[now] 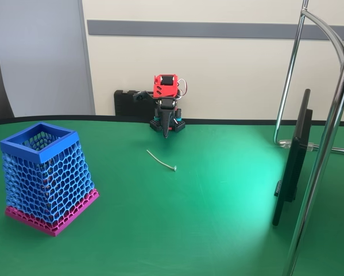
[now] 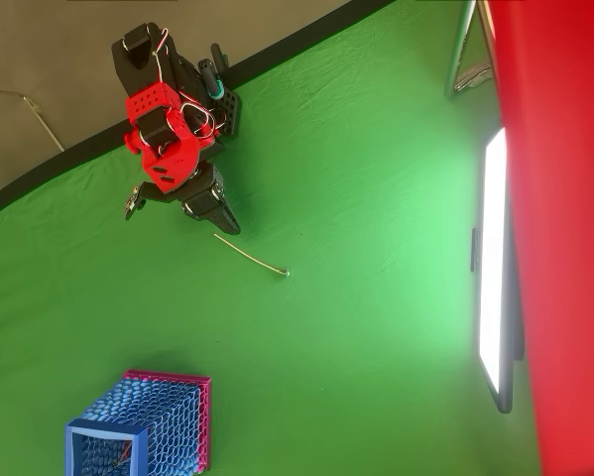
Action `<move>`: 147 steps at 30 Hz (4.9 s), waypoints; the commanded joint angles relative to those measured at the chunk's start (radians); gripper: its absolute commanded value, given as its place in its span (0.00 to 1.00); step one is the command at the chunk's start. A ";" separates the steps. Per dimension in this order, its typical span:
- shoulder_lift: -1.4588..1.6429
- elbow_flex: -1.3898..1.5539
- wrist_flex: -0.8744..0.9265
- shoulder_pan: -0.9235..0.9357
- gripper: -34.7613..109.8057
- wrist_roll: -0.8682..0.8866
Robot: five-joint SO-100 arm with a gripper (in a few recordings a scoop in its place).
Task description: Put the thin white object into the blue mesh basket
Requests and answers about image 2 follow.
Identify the white light panel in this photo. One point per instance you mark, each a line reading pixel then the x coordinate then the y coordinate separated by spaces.
pixel 492 273

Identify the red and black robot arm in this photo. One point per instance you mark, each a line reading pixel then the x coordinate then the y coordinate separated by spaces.
pixel 148 64

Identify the blue and magenta mesh basket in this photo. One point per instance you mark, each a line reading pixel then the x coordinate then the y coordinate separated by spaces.
pixel 148 416

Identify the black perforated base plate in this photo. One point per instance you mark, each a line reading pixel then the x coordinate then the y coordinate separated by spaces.
pixel 229 111

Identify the red blurred foreground object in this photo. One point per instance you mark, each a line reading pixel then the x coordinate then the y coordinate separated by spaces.
pixel 564 223

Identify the thin sticks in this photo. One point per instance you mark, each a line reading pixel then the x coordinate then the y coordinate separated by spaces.
pixel 124 452

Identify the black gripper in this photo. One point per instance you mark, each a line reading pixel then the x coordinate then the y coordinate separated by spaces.
pixel 203 194

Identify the small wrist camera board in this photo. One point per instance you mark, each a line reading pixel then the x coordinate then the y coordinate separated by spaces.
pixel 133 201

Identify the green cloth with black edge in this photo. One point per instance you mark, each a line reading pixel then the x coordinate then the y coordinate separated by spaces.
pixel 326 248

